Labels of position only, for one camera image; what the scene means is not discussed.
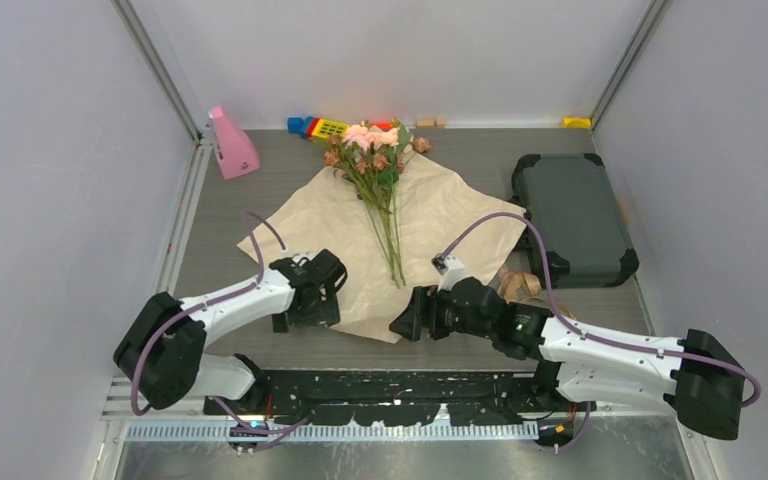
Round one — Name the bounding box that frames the pink plastic wedge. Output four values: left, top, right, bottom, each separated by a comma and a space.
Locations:
208, 106, 261, 180

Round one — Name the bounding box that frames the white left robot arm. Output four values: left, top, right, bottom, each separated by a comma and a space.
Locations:
113, 249, 348, 416

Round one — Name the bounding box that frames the dark grey hard case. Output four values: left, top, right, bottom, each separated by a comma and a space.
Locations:
511, 153, 640, 289

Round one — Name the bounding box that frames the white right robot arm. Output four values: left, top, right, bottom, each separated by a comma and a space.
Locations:
389, 277, 746, 441

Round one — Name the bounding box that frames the red toy brick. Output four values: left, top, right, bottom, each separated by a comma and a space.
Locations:
303, 116, 320, 139

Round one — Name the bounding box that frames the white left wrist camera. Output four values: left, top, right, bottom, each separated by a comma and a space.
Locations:
279, 250, 314, 264

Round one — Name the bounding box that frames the yellow corner block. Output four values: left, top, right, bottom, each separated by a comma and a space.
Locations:
560, 117, 592, 129

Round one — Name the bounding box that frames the blue toy brick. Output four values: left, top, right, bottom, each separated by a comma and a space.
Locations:
287, 116, 309, 139

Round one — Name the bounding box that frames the yellow toy brick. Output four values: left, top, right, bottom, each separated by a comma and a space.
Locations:
309, 118, 349, 141

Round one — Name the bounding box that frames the peach wrapping paper sheet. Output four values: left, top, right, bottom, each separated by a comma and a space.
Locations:
236, 153, 528, 344

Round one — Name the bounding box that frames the pink and brown rose stem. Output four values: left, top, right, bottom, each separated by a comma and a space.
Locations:
367, 120, 432, 288

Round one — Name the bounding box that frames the orange flat block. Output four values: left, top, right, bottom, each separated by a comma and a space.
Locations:
370, 122, 399, 132

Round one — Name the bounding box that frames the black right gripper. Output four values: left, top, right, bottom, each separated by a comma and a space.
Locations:
390, 282, 494, 342

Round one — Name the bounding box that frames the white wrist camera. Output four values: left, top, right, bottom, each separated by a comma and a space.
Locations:
279, 250, 314, 264
432, 254, 466, 291

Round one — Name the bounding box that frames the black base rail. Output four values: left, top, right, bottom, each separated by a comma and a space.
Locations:
189, 355, 595, 427

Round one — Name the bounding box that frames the tan ribbon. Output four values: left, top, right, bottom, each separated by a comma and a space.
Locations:
490, 265, 553, 311

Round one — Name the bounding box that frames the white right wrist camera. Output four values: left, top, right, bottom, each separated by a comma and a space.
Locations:
432, 254, 466, 291

